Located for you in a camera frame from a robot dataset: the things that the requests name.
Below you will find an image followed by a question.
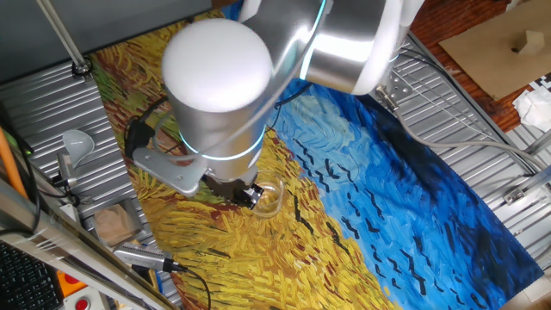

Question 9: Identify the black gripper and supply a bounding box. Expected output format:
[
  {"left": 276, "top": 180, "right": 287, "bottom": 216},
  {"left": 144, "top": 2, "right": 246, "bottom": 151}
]
[{"left": 201, "top": 170, "right": 265, "bottom": 211}]

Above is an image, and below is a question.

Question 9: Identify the clear glass beaker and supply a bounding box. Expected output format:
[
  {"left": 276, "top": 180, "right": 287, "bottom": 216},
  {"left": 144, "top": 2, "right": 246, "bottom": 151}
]
[{"left": 251, "top": 170, "right": 286, "bottom": 219}]

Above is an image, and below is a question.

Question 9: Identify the painted wheatfield tablecloth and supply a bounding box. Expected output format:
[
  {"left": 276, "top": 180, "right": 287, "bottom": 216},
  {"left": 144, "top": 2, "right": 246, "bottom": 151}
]
[{"left": 90, "top": 0, "right": 546, "bottom": 310}]

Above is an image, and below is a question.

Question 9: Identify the light wooden block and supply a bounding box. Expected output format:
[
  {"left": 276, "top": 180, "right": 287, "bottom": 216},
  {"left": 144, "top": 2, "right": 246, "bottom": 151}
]
[{"left": 93, "top": 203, "right": 139, "bottom": 247}]

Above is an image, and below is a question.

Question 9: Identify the grey plastic ladle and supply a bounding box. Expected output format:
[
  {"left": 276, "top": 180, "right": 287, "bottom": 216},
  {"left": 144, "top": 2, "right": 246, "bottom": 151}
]
[{"left": 61, "top": 128, "right": 96, "bottom": 170}]

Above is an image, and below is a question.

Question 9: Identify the grey red-button box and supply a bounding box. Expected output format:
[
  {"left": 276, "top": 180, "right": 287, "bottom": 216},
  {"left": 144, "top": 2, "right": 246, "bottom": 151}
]
[{"left": 62, "top": 288, "right": 111, "bottom": 310}]

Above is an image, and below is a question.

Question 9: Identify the orange red-button box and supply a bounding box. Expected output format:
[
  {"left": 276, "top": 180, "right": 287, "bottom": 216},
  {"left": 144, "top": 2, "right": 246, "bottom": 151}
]
[{"left": 55, "top": 269, "right": 90, "bottom": 298}]

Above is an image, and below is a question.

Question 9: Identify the black pole foot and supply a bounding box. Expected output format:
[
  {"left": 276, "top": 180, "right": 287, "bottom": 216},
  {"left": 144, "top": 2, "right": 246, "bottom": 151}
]
[{"left": 71, "top": 57, "right": 94, "bottom": 79}]

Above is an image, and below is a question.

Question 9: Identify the black keyboard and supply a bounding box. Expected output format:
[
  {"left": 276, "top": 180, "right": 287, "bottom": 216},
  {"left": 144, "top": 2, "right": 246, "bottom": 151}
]
[{"left": 0, "top": 239, "right": 65, "bottom": 310}]

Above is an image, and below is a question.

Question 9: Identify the metal stand pole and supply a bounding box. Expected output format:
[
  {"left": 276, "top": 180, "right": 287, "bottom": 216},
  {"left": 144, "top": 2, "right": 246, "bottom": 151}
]
[{"left": 35, "top": 0, "right": 87, "bottom": 70}]

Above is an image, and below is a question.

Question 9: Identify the brown cardboard sheet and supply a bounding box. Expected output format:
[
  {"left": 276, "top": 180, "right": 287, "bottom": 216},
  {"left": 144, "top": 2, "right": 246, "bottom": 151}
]
[{"left": 438, "top": 0, "right": 551, "bottom": 102}]

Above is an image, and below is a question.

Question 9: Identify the aluminium profile bar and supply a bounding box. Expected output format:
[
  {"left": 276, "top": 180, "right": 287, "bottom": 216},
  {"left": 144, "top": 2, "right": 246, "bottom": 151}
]
[
  {"left": 507, "top": 165, "right": 551, "bottom": 202},
  {"left": 523, "top": 127, "right": 551, "bottom": 157}
]

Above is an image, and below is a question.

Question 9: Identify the crumpled white tissue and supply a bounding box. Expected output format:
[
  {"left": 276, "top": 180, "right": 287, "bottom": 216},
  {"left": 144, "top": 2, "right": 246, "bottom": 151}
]
[{"left": 511, "top": 87, "right": 551, "bottom": 133}]

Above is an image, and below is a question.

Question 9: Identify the black white marker sheet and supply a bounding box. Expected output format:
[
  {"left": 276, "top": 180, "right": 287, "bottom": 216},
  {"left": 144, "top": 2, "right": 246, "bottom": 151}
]
[{"left": 528, "top": 72, "right": 551, "bottom": 92}]

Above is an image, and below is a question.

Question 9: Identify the small cardboard cube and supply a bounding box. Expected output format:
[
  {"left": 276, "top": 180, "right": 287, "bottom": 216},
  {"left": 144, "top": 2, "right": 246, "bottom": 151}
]
[{"left": 516, "top": 29, "right": 547, "bottom": 57}]

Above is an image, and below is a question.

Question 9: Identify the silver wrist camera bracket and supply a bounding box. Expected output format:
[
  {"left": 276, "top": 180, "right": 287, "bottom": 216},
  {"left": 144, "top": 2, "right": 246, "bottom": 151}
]
[{"left": 132, "top": 146, "right": 208, "bottom": 198}]

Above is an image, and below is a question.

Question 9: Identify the black camera cable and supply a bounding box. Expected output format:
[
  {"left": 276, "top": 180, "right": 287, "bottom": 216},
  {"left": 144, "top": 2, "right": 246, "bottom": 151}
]
[{"left": 171, "top": 260, "right": 213, "bottom": 310}]

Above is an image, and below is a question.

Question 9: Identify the silver depth camera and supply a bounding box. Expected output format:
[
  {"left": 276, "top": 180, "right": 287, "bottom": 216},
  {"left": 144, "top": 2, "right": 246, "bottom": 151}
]
[{"left": 113, "top": 242, "right": 187, "bottom": 274}]

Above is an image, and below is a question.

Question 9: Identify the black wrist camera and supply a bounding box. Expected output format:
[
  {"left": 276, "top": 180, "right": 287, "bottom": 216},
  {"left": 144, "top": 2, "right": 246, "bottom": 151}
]
[{"left": 123, "top": 116, "right": 157, "bottom": 161}]

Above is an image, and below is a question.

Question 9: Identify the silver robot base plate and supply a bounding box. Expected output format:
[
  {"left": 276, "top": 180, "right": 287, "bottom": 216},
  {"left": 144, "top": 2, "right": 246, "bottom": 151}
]
[{"left": 378, "top": 64, "right": 414, "bottom": 104}]

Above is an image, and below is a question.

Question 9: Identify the small silver mounted camera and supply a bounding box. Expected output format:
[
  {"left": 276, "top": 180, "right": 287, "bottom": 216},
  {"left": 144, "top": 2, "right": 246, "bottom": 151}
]
[{"left": 54, "top": 152, "right": 81, "bottom": 190}]

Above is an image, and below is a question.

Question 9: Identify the aluminium frame beam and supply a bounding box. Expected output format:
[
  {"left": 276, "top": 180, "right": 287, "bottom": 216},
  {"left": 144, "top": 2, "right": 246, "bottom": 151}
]
[{"left": 0, "top": 178, "right": 182, "bottom": 310}]

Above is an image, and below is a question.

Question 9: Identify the thick grey robot cable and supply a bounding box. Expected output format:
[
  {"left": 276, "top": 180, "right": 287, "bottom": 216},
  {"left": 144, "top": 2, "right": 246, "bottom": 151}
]
[{"left": 375, "top": 84, "right": 551, "bottom": 173}]

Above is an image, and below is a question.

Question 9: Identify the black looping cable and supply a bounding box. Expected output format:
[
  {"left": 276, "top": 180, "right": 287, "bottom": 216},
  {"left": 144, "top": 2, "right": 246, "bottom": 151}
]
[{"left": 0, "top": 102, "right": 42, "bottom": 236}]

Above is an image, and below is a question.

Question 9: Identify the orange cable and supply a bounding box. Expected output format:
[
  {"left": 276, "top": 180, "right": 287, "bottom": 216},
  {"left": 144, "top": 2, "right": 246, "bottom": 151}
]
[{"left": 0, "top": 127, "right": 29, "bottom": 200}]

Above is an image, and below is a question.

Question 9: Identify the metal corner bracket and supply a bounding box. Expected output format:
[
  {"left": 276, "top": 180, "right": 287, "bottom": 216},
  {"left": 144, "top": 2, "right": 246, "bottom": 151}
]
[{"left": 502, "top": 185, "right": 537, "bottom": 206}]

